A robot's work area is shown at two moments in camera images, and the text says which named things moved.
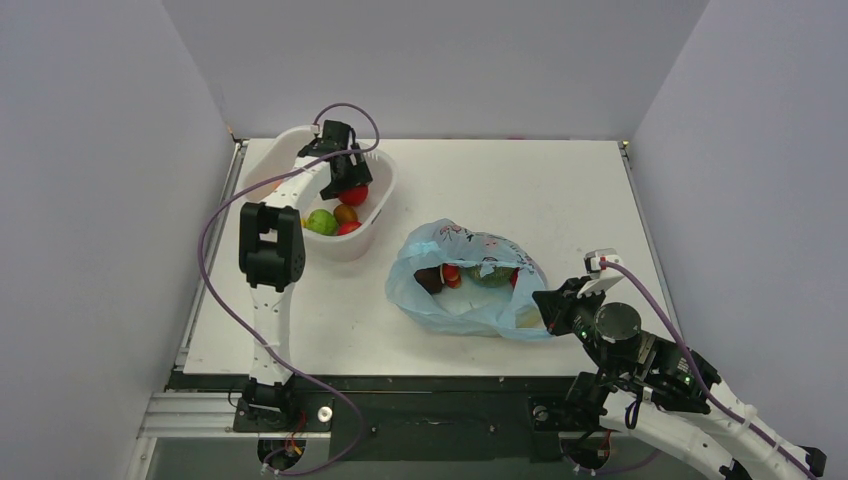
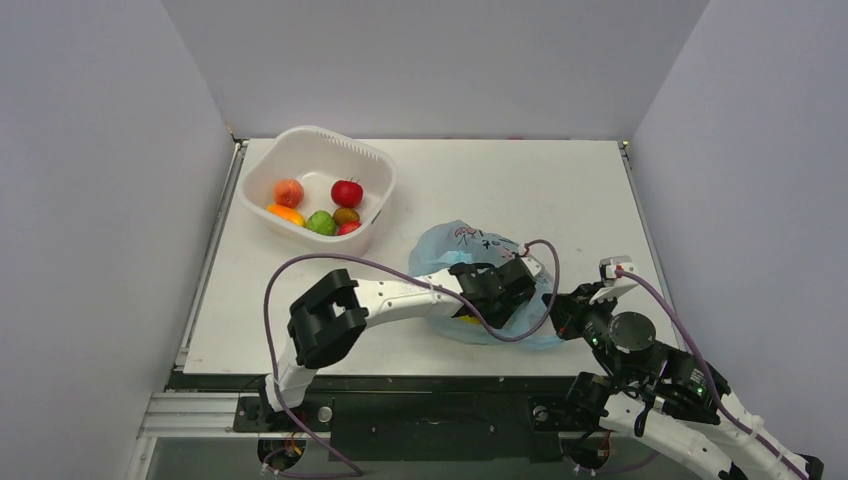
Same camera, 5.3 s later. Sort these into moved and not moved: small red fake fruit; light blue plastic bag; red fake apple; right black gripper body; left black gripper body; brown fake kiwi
Moved: light blue plastic bag; left black gripper body
Not moved: brown fake kiwi; red fake apple; small red fake fruit; right black gripper body
